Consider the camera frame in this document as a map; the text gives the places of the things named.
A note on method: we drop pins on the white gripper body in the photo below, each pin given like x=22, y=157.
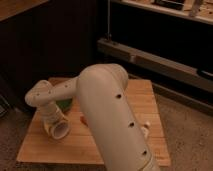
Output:
x=50, y=113

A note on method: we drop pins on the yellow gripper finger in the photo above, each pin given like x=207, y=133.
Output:
x=47, y=127

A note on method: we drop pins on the white ceramic cup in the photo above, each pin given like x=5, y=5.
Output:
x=59, y=129

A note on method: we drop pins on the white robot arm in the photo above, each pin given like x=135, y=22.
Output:
x=100, y=91

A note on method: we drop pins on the green ceramic bowl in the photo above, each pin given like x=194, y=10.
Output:
x=64, y=105

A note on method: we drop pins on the orange carrot toy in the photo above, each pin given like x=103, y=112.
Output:
x=83, y=120

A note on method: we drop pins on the wooden table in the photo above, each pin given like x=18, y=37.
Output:
x=78, y=147

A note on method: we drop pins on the dark wooden cabinet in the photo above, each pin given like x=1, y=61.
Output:
x=44, y=38

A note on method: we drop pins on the white plastic bottle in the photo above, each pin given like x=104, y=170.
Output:
x=146, y=129

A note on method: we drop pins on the shelf with clutter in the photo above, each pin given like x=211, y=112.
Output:
x=196, y=10

